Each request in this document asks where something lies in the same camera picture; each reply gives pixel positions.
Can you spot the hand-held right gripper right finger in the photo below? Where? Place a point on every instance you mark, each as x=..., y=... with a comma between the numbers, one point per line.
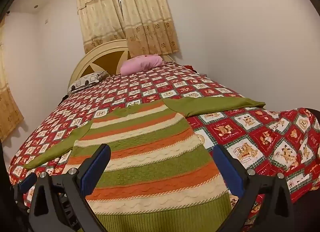
x=228, y=169

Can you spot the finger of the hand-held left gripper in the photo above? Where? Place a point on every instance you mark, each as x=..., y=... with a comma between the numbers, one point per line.
x=27, y=181

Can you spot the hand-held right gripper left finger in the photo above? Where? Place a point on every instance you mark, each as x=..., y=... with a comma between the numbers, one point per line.
x=96, y=169

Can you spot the green orange cream striped sweater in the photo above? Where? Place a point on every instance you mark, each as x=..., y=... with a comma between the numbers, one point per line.
x=155, y=151

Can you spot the beige floral curtain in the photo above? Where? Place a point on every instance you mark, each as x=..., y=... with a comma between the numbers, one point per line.
x=147, y=14
x=7, y=101
x=100, y=16

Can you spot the white patterned pillow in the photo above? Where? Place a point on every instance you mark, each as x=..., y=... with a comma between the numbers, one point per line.
x=86, y=80

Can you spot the red printed bear blanket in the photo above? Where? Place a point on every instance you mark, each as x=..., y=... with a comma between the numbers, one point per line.
x=155, y=84

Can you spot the cream wooden headboard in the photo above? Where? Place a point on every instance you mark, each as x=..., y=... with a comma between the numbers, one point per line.
x=110, y=58

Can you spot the pink pillow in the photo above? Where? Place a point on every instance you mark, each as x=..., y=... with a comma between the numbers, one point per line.
x=141, y=64

